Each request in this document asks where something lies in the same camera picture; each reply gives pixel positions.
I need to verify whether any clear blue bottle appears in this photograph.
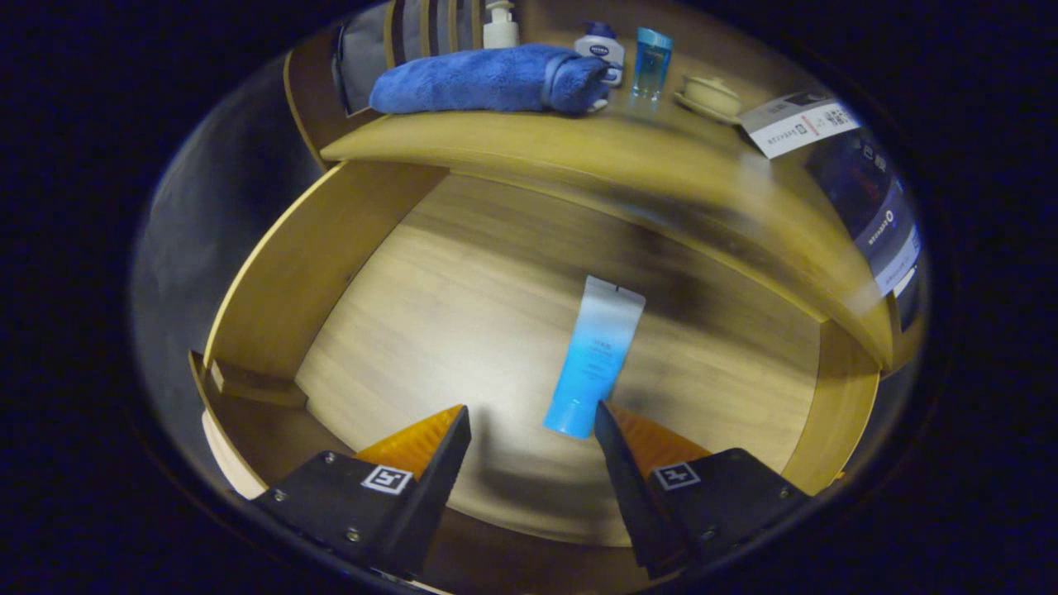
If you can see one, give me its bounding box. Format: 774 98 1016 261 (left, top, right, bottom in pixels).
630 27 674 104

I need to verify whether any blue squeeze tube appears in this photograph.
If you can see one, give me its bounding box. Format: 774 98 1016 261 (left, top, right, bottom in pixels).
542 274 647 440

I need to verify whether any pale grey book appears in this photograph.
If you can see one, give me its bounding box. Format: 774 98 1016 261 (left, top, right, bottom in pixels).
872 223 922 298

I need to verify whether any white pump bottle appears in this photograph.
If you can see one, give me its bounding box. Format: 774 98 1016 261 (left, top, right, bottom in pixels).
483 0 520 49

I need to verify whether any white book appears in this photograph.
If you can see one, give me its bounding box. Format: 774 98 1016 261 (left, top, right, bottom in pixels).
738 91 860 159

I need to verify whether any beige lidded teacup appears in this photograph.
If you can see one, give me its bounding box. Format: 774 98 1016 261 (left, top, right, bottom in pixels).
674 74 743 126

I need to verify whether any white bottle with blue cap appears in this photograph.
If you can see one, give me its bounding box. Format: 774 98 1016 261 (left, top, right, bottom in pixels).
574 21 627 88

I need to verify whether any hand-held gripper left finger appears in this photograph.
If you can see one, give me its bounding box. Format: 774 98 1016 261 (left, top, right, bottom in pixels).
252 403 472 579

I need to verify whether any wooden drawer with black knob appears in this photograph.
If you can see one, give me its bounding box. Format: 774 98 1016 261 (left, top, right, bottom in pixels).
188 159 881 595

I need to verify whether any blue rolled towel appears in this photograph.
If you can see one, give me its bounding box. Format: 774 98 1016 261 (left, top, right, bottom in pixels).
369 44 612 115

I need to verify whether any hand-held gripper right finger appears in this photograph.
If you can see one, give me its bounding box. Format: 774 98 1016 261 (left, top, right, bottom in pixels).
593 401 813 579

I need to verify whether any dark blue book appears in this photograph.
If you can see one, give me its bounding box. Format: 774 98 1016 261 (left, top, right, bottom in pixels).
806 128 914 265

